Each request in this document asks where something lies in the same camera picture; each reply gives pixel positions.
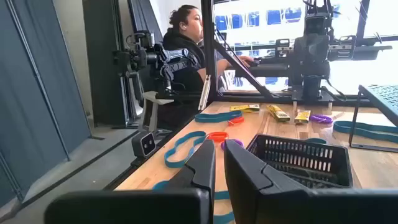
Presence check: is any white metal stand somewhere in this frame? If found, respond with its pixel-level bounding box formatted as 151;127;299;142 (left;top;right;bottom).
141;90;175;133

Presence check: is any purple coil wrist keychain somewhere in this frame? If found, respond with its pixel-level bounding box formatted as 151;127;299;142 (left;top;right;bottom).
220;138;245;151
309;114;334;125

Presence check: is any red coil wrist keychain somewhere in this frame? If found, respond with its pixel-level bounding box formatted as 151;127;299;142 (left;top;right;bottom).
228;116;246;126
206;131;229;143

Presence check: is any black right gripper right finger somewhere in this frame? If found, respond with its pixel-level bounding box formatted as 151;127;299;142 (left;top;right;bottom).
223;138;398;224

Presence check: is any grey-blue partition panel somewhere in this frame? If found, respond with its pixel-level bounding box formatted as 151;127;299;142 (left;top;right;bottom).
0;0;91;208

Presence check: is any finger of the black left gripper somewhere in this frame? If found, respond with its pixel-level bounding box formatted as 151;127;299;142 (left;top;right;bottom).
294;36;313;62
312;35;330;62

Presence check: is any silver metal bracket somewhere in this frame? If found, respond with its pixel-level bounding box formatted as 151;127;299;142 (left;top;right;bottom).
197;74;212;111

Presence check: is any dark tall cabinet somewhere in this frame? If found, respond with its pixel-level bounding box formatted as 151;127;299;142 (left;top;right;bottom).
82;0;141;129

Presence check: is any small black table camera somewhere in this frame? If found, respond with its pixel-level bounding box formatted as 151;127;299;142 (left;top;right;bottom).
131;131;157;158

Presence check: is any person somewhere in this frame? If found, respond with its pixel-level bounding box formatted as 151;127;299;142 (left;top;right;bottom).
157;4;255;128

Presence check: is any black slotted plastic basket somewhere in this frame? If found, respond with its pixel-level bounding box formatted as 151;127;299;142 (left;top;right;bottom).
246;133;354;190

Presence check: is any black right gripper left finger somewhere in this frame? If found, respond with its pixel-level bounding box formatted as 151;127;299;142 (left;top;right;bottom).
44;139;216;224

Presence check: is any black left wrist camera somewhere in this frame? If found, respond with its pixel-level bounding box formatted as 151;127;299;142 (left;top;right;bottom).
304;12;326;34

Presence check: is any yellow rectangular packet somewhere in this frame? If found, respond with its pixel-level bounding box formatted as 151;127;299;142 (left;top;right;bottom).
229;104;261;113
266;105;291;123
294;109;312;124

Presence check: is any black perforated metal shelf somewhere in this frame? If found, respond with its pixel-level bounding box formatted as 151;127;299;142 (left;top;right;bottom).
348;83;398;153

